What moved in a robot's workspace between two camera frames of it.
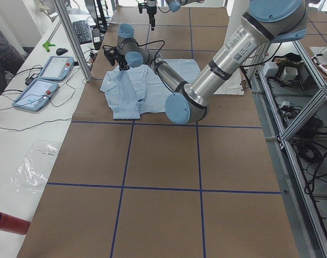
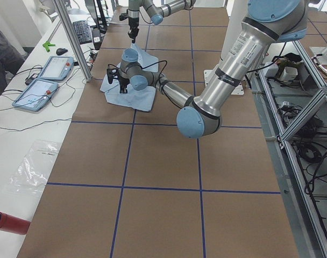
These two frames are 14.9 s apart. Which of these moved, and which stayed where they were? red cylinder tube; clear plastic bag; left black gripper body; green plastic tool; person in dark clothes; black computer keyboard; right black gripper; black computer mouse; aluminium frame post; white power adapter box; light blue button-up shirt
Moved: right black gripper; left black gripper body; light blue button-up shirt
Stayed: person in dark clothes; white power adapter box; clear plastic bag; aluminium frame post; black computer keyboard; green plastic tool; red cylinder tube; black computer mouse
